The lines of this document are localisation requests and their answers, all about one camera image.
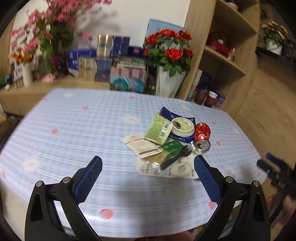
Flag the red paper cup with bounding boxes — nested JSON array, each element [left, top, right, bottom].
[[204, 91, 217, 108]]

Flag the orange flower bunch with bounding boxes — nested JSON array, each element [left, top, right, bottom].
[[10, 47, 34, 66]]

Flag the gold blue box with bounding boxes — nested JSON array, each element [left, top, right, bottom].
[[78, 57, 112, 82], [96, 35, 130, 58]]

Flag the clear printed plastic bag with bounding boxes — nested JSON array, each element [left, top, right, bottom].
[[134, 146, 201, 180]]

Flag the white paper sachet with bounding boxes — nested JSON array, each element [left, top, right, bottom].
[[121, 133, 162, 159]]

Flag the dark brown cup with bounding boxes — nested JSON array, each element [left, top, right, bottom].
[[194, 89, 207, 105]]

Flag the low wooden sideboard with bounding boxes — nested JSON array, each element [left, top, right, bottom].
[[1, 76, 109, 116]]

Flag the white round pack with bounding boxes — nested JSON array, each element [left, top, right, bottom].
[[171, 163, 192, 178]]

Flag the potted pale roses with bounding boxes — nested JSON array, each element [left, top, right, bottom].
[[260, 21, 291, 56]]

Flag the blue white carton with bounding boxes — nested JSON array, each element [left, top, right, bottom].
[[67, 48, 97, 77]]

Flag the red basket on shelf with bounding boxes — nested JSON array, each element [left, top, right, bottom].
[[206, 31, 231, 58]]

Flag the blue checked tablecloth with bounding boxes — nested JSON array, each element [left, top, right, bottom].
[[1, 88, 266, 238]]

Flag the small white vase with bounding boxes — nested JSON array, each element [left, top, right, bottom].
[[22, 64, 33, 87]]

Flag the red rose bouquet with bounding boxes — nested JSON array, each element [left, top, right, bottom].
[[143, 29, 194, 77]]

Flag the crushed red cola can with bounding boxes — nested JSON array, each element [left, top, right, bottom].
[[194, 123, 211, 153]]

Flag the green yogurt cup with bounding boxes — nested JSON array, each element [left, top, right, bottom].
[[144, 113, 173, 145]]

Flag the gold blue box upper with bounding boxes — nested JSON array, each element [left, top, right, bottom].
[[96, 35, 130, 58]]

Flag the dark blue snack wrapper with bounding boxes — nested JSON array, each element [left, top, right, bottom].
[[159, 107, 196, 143]]

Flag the right gloved hand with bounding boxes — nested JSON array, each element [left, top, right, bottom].
[[266, 194, 296, 226]]

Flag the pink teal gift box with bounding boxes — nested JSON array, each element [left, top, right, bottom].
[[109, 66, 148, 93]]

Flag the gold blue box lower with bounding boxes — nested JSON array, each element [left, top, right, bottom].
[[78, 57, 112, 82]]

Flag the light blue poster board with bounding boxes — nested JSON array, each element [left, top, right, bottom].
[[145, 19, 185, 38]]

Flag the pink blossom plant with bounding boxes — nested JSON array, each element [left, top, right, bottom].
[[11, 0, 112, 73]]

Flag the green black wrapper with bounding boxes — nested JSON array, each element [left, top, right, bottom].
[[146, 140, 192, 171]]

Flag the white flower vase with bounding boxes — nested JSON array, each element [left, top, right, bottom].
[[156, 66, 186, 98]]

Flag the stack of pastel cups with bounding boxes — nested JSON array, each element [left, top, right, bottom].
[[186, 69, 203, 101]]

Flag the small blue box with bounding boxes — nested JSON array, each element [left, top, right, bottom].
[[213, 90, 226, 108]]

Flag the wooden shelf unit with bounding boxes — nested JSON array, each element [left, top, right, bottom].
[[176, 0, 260, 118]]

